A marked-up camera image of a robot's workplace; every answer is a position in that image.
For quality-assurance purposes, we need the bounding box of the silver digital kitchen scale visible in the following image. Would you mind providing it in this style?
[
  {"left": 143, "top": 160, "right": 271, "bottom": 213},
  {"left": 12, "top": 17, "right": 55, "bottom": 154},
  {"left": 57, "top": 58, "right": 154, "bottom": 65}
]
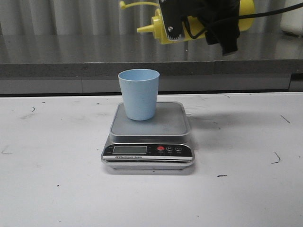
[{"left": 101, "top": 102, "right": 195, "bottom": 170}]

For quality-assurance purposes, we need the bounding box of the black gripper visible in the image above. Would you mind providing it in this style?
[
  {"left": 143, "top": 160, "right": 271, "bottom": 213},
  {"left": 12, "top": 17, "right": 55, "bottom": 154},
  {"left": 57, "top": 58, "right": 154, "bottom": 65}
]
[{"left": 159, "top": 0, "right": 240, "bottom": 56}]

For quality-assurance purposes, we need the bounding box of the white container in background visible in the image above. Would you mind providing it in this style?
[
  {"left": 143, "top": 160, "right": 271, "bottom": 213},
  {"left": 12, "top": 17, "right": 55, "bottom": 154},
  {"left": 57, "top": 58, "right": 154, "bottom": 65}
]
[{"left": 280, "top": 8, "right": 303, "bottom": 36}]

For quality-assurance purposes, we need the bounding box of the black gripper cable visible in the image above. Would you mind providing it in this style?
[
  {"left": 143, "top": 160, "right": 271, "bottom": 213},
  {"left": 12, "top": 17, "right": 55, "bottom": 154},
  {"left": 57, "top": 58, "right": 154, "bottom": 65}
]
[{"left": 183, "top": 4, "right": 303, "bottom": 40}]

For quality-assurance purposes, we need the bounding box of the light blue plastic cup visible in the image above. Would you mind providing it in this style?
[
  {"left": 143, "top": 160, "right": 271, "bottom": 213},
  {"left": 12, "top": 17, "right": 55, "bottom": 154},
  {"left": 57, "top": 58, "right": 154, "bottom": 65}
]
[{"left": 118, "top": 69, "right": 160, "bottom": 121}]

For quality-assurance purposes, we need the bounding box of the yellow squeeze bottle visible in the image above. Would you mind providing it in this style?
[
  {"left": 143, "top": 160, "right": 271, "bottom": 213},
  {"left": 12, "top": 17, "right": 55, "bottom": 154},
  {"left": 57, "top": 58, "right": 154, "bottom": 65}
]
[{"left": 119, "top": 0, "right": 255, "bottom": 44}]

